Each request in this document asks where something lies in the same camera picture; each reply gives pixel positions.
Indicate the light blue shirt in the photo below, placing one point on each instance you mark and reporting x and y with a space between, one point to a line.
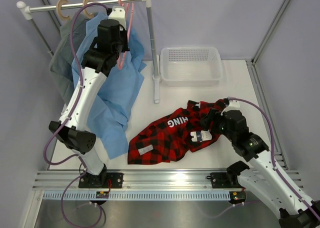
111 109

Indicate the grey shirt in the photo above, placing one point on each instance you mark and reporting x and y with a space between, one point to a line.
60 65

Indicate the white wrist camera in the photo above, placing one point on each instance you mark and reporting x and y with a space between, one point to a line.
231 104
118 13

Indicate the pink plastic hanger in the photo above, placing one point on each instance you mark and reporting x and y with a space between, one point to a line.
129 9

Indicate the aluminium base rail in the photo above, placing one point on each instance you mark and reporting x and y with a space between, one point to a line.
134 179

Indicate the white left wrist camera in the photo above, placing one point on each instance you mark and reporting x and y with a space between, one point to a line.
118 13

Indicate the red black plaid shirt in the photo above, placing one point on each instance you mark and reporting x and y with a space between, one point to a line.
169 138

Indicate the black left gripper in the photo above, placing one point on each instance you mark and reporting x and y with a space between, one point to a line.
123 34

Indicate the aluminium frame post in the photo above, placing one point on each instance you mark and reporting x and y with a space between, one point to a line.
260 91
52 15

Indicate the white metal clothes rack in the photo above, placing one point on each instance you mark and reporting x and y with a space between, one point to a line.
27 12

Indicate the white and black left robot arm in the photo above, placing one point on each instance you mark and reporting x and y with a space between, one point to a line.
97 62

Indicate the aluminium frame post right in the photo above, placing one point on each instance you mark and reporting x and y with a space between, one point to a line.
260 91

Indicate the aluminium frame post left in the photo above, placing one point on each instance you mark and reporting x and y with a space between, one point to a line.
52 15

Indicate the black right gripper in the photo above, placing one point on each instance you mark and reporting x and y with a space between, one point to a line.
214 115

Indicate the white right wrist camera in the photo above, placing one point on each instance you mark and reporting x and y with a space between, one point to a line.
231 104

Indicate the white plastic basket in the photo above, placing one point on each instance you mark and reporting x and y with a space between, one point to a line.
191 66

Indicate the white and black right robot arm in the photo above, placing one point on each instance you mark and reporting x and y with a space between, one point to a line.
261 174

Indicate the white slotted cable duct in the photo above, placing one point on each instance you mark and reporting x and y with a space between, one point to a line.
117 195

